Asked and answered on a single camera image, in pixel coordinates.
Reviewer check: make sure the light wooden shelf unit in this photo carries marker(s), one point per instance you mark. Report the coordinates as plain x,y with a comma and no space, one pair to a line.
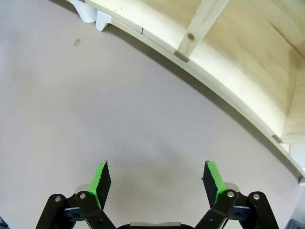
238,35

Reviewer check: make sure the white plastic bracket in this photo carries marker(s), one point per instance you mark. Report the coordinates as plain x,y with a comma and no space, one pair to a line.
84,10

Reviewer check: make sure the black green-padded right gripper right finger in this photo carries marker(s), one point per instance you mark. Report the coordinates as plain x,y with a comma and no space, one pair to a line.
215,181

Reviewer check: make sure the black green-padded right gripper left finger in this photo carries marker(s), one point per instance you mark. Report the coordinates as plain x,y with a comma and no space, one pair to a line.
95,181

